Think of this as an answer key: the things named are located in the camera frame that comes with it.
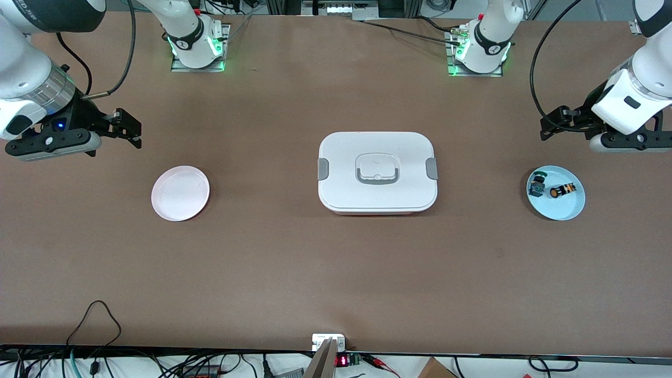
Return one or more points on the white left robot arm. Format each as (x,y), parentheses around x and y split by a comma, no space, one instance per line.
(651,68)

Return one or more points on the green push button switch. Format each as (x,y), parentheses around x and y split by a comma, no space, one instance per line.
(536,186)

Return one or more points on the brown cardboard piece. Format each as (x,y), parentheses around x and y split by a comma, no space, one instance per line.
(436,370)

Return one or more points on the light blue round plate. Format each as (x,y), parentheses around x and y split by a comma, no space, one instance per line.
(564,207)

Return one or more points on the pink round plate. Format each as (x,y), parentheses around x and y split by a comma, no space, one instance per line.
(180,193)

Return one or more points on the white lunch box grey clips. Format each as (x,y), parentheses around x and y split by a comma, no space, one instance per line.
(377,194)

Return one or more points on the orange push button switch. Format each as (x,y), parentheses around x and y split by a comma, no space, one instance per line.
(563,191)

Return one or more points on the small white socket box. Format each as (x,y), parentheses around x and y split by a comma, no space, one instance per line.
(321,340)

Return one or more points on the aluminium frame rail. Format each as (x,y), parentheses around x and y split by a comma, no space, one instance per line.
(636,27)

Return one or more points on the red digit display module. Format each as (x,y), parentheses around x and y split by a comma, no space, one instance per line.
(344,360)

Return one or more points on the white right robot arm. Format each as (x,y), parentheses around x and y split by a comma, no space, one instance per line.
(21,68)

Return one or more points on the grey slanted bar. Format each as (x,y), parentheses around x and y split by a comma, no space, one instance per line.
(320,365)

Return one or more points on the red and black probe leads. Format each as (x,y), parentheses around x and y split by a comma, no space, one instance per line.
(380,363)

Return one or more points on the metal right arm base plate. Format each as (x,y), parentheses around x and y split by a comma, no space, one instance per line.
(181,69)

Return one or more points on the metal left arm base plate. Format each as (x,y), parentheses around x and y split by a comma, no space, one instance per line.
(493,73)

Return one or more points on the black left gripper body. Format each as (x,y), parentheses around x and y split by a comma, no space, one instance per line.
(588,112)

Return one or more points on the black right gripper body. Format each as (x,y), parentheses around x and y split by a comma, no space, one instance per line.
(84,114)

